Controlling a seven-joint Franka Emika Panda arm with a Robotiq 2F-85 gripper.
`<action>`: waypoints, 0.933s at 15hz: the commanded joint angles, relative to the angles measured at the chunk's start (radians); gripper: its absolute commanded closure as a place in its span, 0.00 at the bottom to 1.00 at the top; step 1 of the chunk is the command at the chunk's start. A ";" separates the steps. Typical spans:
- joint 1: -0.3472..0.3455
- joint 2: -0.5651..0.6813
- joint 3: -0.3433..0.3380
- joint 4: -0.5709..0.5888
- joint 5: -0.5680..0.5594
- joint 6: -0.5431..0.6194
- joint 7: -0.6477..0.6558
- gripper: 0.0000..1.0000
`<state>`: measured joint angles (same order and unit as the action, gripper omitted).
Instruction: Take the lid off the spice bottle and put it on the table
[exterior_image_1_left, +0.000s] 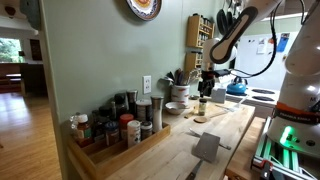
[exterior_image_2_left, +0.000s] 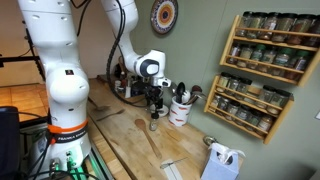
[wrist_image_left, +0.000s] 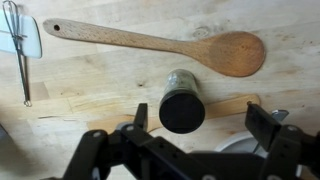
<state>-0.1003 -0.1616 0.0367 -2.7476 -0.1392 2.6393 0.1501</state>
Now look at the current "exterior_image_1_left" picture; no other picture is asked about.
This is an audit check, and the dark pepper grinder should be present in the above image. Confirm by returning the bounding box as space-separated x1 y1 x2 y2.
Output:
126 89 139 118

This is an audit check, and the white paper sheet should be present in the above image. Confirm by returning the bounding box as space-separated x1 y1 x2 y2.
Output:
256 36 268 55

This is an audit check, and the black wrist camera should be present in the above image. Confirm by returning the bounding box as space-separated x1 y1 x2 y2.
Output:
214 68 232 78

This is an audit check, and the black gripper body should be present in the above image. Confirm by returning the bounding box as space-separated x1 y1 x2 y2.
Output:
199 68 217 85

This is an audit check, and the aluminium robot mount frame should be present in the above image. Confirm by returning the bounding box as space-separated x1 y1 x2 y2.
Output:
250 116 320 180

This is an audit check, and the dark wall picture frame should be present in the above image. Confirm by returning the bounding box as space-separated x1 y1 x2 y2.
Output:
29 38 43 62

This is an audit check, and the blue lid spice jar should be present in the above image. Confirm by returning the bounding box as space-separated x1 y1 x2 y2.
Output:
104 121 121 147

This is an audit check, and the blue paper sheet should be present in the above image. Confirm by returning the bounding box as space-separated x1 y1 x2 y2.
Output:
276 32 291 53

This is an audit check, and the small jar black lid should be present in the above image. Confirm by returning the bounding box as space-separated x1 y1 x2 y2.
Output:
140 120 154 141

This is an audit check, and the colourful decorative wall plate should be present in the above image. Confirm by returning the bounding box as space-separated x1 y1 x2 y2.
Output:
125 0 163 22

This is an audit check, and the white wall outlet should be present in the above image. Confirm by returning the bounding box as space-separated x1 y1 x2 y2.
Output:
142 75 153 95

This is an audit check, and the dark glass bottle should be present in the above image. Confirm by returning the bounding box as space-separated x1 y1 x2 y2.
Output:
98 105 113 125

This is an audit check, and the small white bowl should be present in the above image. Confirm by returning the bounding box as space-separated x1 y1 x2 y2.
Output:
164 101 190 116

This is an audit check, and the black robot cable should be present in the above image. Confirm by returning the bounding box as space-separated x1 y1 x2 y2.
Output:
229 0 282 80

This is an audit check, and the black spatula utensil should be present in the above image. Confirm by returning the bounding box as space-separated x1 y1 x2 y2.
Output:
173 68 184 86

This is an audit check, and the white stove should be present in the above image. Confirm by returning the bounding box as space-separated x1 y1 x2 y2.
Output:
225 85 282 119

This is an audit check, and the dark wooden cabinet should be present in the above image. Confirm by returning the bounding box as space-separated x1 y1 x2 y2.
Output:
19 62 48 97

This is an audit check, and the small glass spice bottle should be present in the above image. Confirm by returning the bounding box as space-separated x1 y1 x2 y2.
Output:
198 98 208 117

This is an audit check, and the blue kettle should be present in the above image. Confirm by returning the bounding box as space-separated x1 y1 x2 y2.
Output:
226 75 248 96

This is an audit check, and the white shaker bottle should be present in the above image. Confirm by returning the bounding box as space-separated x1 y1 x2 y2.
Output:
126 119 142 149

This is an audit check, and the red lid spice jar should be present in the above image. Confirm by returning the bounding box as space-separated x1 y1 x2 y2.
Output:
119 113 135 140

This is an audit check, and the black bottle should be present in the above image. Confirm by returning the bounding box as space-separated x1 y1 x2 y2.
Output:
113 92 130 118

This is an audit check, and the white utensil crock orange print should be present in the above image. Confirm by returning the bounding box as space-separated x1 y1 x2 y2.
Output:
170 84 191 107

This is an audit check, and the metal spatula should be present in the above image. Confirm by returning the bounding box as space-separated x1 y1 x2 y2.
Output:
184 131 222 180

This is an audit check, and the small wooden spreader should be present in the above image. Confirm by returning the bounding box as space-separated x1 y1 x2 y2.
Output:
183 109 197 120

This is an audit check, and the clear plastic bottle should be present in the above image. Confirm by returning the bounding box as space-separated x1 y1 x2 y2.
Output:
69 112 81 135

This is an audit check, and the white refrigerator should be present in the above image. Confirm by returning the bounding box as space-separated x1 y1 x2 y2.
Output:
234 31 292 91

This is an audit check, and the long wooden spoon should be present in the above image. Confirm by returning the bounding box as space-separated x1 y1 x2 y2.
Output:
193 109 230 125

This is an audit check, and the steel pepper mill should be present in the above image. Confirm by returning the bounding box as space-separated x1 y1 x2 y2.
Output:
150 95 165 134

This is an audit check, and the white cap orange label bottle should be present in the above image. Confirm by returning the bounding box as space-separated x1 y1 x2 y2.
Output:
76 113 93 147

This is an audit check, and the white plastic spatula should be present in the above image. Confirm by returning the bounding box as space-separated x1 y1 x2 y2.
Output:
214 96 249 113

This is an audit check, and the wooden wall spice rack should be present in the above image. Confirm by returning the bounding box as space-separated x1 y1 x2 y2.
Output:
185 13 216 50
184 50 212 80

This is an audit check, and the hanging black pan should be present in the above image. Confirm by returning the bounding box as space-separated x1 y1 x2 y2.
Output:
216 8 230 36

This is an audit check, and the wooden spice tray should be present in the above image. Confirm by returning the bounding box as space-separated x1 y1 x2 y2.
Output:
66 122 172 180

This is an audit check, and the metal ladle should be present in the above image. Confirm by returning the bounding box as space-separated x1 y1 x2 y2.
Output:
160 75 175 85

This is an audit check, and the pale blue paper carton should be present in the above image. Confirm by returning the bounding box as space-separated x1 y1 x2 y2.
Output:
210 87 228 105

